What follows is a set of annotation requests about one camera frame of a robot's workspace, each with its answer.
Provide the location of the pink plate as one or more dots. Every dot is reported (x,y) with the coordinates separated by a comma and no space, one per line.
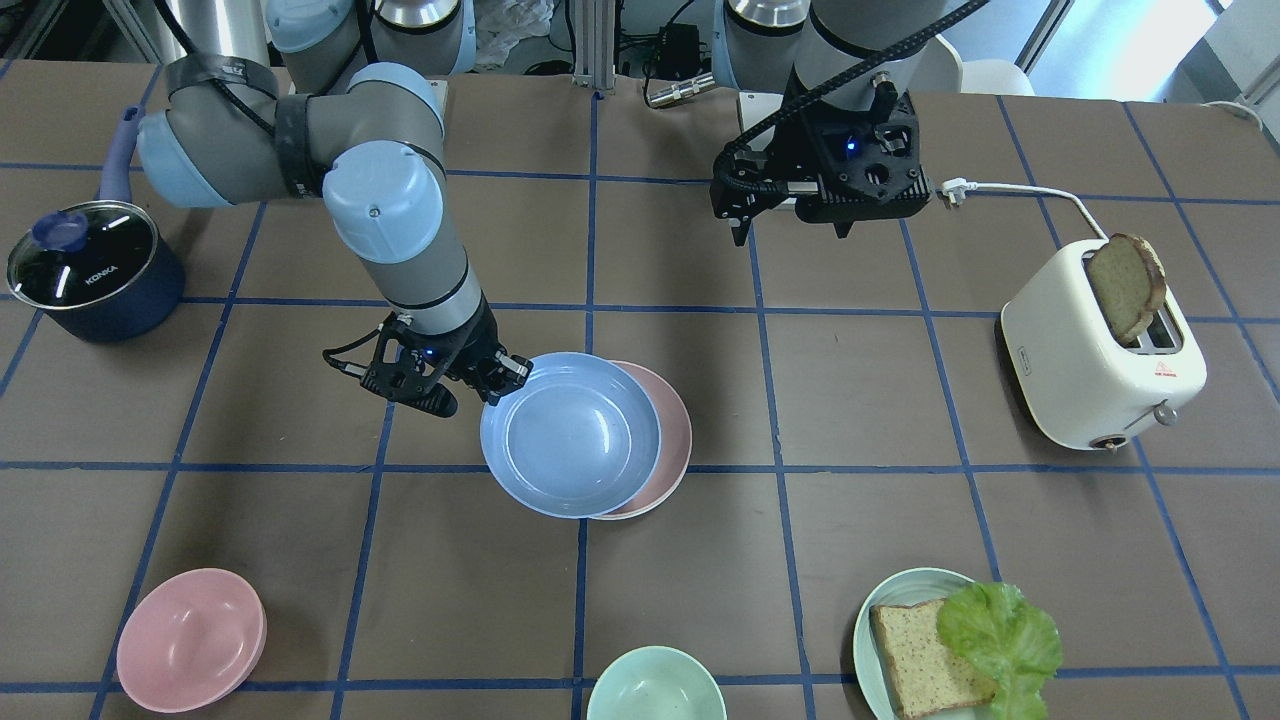
(675,452)

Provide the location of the bread slice on plate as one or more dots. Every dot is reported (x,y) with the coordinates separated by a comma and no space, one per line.
(926,677)

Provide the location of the light green bowl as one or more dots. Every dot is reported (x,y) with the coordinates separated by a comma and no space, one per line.
(656,682)

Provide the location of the dark blue pot with lid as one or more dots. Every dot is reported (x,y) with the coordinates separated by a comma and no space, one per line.
(101,269)

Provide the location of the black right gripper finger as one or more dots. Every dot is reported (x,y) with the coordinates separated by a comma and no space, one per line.
(513,368)
(497,385)

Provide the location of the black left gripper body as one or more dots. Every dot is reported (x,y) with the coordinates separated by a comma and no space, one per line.
(806,143)

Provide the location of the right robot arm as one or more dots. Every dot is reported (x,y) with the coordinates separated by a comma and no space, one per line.
(364,132)

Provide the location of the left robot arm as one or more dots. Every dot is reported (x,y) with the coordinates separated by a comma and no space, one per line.
(806,50)

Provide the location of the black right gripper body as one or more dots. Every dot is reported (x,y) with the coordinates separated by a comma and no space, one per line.
(473,351)

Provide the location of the light green plate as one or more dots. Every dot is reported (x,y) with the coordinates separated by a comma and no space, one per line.
(904,588)

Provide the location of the green lettuce leaf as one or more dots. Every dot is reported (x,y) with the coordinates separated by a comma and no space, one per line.
(1006,638)

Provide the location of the pink bowl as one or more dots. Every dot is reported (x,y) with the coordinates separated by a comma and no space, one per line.
(191,641)

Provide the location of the blue plate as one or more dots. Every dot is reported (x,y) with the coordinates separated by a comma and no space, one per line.
(579,440)

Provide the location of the toast slice in toaster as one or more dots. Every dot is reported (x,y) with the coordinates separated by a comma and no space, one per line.
(1129,283)

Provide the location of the cream white toaster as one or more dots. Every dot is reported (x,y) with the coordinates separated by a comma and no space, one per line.
(1082,388)

